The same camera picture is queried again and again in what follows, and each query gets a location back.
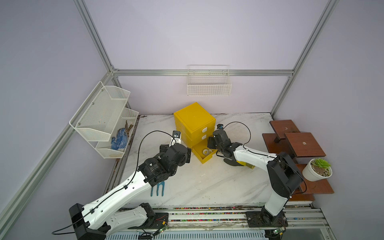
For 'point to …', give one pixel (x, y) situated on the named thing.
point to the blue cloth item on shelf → (121, 140)
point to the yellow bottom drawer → (202, 152)
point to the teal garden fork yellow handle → (163, 184)
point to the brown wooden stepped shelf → (287, 138)
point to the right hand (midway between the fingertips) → (212, 141)
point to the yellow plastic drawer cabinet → (196, 126)
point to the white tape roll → (205, 151)
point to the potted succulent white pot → (317, 170)
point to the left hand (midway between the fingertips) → (177, 149)
